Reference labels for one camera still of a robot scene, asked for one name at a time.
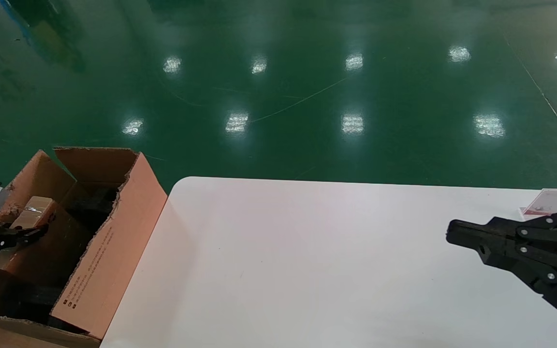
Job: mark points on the white label card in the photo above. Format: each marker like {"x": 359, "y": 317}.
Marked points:
{"x": 549, "y": 200}

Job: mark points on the big open cardboard box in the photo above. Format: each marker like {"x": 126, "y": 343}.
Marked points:
{"x": 114, "y": 251}

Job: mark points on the black foam block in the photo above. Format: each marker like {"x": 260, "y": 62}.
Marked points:
{"x": 92, "y": 203}
{"x": 32, "y": 302}

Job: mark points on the small brown cardboard box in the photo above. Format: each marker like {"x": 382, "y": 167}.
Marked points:
{"x": 32, "y": 212}

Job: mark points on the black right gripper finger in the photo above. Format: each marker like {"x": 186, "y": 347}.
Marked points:
{"x": 501, "y": 232}
{"x": 549, "y": 275}

